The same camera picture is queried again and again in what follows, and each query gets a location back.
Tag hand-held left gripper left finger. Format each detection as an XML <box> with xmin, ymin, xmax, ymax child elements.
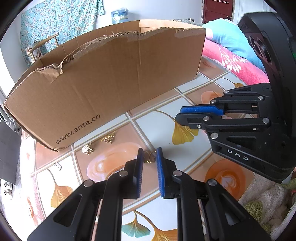
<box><xmin>26</xmin><ymin>148</ymin><xmax>144</xmax><ymax>241</ymax></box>

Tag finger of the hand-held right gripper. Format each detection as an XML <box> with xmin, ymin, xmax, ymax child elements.
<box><xmin>175</xmin><ymin>113</ymin><xmax>271</xmax><ymax>139</ymax></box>
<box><xmin>180</xmin><ymin>83</ymin><xmax>272</xmax><ymax>116</ymax></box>

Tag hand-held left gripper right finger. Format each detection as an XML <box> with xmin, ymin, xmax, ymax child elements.
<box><xmin>156</xmin><ymin>147</ymin><xmax>272</xmax><ymax>241</ymax></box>

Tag gold hoop earrings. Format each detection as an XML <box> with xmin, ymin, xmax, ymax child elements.
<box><xmin>143</xmin><ymin>150</ymin><xmax>158</xmax><ymax>164</ymax></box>

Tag brown cardboard box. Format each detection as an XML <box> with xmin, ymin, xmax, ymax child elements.
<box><xmin>3</xmin><ymin>19</ymin><xmax>207</xmax><ymax>152</ymax></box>

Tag person's right forearm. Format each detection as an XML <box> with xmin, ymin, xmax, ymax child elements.
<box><xmin>239</xmin><ymin>171</ymin><xmax>296</xmax><ymax>240</ymax></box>

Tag pink floral blanket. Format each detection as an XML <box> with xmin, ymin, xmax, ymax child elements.
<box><xmin>202</xmin><ymin>39</ymin><xmax>271</xmax><ymax>87</ymax></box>

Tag blue quilt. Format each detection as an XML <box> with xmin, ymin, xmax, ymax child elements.
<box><xmin>205</xmin><ymin>18</ymin><xmax>266</xmax><ymax>72</ymax></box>

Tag dark red door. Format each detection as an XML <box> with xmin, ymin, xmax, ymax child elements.
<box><xmin>202</xmin><ymin>0</ymin><xmax>234</xmax><ymax>24</ymax></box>

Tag grey board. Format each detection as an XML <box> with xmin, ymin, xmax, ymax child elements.
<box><xmin>0</xmin><ymin>120</ymin><xmax>22</xmax><ymax>185</ymax></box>

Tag wooden chair black seat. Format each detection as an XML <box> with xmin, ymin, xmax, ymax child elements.
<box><xmin>25</xmin><ymin>32</ymin><xmax>59</xmax><ymax>64</ymax></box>

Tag teal floral cloth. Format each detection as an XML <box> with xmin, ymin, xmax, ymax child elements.
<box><xmin>20</xmin><ymin>0</ymin><xmax>104</xmax><ymax>67</ymax></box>

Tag gold chain jewellery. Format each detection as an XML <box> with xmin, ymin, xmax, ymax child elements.
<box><xmin>100</xmin><ymin>131</ymin><xmax>116</xmax><ymax>143</ymax></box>

